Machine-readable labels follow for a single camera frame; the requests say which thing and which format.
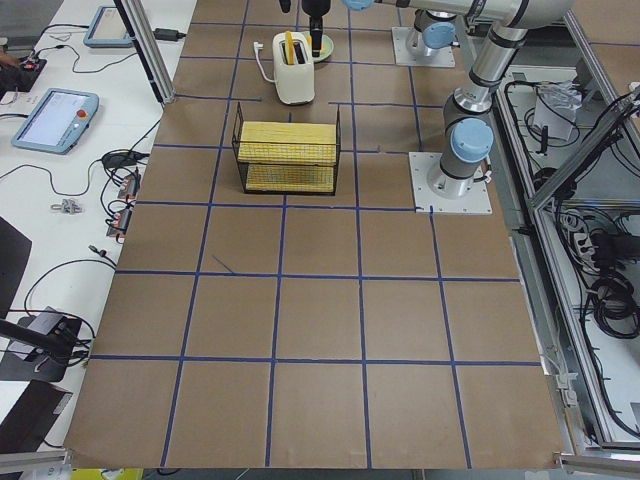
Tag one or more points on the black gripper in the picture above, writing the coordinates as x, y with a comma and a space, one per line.
315, 7

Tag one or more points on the white two-slot toaster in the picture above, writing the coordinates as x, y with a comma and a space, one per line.
294, 83

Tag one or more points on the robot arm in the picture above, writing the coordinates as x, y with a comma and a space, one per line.
469, 139
424, 18

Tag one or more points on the bread slice in toaster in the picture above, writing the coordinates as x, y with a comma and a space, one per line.
289, 48

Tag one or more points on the light green plate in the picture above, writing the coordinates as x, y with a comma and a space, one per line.
327, 48

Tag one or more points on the black power adapter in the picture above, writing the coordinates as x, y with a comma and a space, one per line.
165, 34

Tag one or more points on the far teach pendant tablet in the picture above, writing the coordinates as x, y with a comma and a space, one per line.
107, 30

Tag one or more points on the teach pendant tablet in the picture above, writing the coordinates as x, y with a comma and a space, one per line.
57, 122
107, 30

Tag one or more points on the near teach pendant tablet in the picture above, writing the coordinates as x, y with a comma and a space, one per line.
57, 122

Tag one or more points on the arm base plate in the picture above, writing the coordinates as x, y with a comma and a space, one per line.
431, 48
436, 193

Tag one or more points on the aluminium frame post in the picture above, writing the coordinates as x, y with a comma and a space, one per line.
139, 30

